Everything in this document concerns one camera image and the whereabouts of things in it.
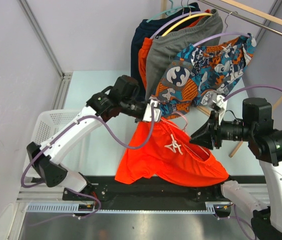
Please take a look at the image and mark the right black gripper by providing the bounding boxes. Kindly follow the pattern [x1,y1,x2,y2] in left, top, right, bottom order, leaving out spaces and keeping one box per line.
[189,109,253,149]

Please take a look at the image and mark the pink wire hanger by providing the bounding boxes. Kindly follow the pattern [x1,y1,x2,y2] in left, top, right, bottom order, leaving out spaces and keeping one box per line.
[160,111,210,157]

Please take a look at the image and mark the bright orange shorts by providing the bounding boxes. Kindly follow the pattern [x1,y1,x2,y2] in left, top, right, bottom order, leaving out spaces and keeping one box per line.
[115,120,229,187]

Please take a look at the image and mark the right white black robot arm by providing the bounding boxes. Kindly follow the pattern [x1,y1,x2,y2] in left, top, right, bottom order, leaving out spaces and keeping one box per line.
[190,97,282,240]

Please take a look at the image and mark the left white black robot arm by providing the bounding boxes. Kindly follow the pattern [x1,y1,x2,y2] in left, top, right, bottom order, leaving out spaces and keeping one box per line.
[21,75,161,200]

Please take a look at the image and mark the dark orange hanging shorts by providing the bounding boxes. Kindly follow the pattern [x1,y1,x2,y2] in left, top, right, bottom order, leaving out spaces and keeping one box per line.
[138,9,211,91]

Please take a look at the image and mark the patterned blue orange shorts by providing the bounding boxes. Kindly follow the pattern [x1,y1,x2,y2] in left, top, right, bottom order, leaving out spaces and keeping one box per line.
[150,33,257,120]

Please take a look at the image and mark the grey shorts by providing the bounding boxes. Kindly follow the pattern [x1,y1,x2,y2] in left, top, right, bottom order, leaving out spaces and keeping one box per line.
[145,9,221,100]

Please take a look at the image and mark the navy blue shorts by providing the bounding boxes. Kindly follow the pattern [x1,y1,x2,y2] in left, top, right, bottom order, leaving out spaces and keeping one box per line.
[130,2,201,81]

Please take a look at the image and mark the purple hanger rear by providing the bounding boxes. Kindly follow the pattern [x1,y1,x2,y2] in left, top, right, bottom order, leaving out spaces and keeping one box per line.
[150,6,202,39]

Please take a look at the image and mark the purple hanger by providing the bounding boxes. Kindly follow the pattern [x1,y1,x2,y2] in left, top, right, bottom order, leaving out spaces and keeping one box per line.
[150,6,202,39]
[191,12,252,47]

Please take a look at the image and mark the purple hanger front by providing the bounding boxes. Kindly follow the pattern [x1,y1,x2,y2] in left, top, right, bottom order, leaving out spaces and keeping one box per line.
[191,12,252,47]

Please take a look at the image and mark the teal hanger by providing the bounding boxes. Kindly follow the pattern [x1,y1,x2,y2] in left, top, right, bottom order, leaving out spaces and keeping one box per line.
[146,0,183,23]

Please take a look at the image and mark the yellow hanger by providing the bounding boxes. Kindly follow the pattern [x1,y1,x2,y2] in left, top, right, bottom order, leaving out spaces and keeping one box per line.
[162,12,212,37]

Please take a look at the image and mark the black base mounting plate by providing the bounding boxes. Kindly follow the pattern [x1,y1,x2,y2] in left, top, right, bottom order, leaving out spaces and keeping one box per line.
[62,174,259,218]

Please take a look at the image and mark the white plastic laundry basket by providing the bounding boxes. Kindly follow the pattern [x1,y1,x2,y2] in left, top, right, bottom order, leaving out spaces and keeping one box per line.
[31,109,89,172]

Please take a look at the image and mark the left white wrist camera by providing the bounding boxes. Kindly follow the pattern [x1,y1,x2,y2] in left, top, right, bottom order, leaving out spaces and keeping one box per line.
[141,99,161,123]

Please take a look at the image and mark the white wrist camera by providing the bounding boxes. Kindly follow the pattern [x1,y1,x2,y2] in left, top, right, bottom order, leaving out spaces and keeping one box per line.
[210,94,227,124]
[141,99,161,123]

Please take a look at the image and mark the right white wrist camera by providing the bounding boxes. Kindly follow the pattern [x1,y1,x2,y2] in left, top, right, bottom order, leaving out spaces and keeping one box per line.
[210,94,227,124]

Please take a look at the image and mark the white slotted cable duct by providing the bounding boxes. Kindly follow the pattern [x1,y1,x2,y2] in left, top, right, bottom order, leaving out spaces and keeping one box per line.
[27,202,215,215]

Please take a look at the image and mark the aluminium frame post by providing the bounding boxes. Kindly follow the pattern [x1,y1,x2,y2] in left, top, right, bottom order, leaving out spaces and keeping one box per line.
[17,0,65,78]

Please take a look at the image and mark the metal clothes rail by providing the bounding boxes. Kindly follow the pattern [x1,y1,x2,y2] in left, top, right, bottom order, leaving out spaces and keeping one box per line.
[200,0,282,39]

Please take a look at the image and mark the wooden clothes rack frame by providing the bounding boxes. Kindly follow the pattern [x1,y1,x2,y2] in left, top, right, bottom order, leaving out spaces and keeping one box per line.
[160,0,282,158]

